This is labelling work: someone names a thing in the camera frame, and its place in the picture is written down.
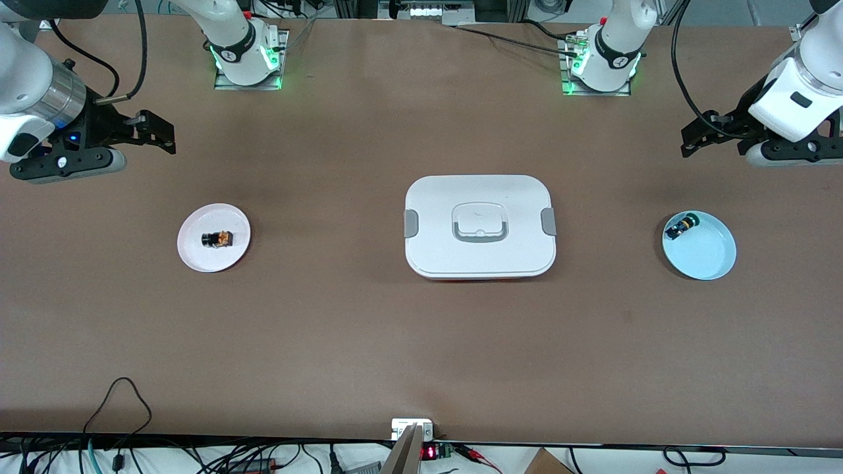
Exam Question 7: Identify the pink round plate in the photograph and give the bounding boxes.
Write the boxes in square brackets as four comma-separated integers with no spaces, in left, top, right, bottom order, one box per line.
[177,203,252,274]

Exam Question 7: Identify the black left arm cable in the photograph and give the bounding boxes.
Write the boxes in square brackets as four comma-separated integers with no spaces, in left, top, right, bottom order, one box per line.
[670,0,748,139]

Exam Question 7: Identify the grey power strip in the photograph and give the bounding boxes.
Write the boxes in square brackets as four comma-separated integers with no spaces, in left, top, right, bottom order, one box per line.
[379,0,475,26]

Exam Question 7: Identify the red clip leads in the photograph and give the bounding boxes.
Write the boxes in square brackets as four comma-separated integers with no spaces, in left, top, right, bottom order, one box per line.
[454,443,504,473]

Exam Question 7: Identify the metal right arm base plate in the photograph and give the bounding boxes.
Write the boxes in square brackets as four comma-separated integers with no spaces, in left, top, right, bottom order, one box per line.
[213,28,290,92]

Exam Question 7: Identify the black power adapter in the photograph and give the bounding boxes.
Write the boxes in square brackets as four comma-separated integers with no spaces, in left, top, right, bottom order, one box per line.
[227,458,281,474]

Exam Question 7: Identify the small white mounting block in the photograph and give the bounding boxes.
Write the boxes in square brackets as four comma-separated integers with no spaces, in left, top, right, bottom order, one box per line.
[391,418,435,441]

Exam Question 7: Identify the grey angled beam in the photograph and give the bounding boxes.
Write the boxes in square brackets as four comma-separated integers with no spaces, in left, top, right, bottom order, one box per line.
[381,423,424,474]

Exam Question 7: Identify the small black blue object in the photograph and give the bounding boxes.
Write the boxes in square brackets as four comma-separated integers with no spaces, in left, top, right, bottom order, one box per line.
[665,214,700,241]

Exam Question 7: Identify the light blue round plate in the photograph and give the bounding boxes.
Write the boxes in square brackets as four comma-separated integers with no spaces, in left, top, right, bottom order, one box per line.
[661,210,738,282]

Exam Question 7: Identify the white lunch box grey handle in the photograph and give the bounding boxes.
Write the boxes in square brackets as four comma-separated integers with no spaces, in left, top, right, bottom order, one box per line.
[403,174,558,282]

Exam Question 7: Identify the black cable to base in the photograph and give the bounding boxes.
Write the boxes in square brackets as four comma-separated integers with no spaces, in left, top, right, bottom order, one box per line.
[453,18,587,57]

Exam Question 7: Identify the black cable loop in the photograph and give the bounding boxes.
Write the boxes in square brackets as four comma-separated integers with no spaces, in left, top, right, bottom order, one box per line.
[662,446,728,469]

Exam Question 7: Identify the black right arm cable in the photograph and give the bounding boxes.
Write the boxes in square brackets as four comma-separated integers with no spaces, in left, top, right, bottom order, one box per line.
[40,0,149,106]

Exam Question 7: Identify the brown cardboard piece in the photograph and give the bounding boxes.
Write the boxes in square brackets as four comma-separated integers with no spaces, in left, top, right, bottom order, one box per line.
[524,448,574,474]

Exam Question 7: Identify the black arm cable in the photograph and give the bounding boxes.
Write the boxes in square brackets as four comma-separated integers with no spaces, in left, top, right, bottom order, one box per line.
[670,0,748,139]
[40,0,149,106]

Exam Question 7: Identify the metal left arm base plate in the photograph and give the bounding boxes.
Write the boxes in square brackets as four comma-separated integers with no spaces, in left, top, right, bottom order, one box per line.
[560,30,633,97]

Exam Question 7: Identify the thin black looped cable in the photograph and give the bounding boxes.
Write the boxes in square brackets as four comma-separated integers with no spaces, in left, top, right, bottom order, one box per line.
[82,377,153,461]

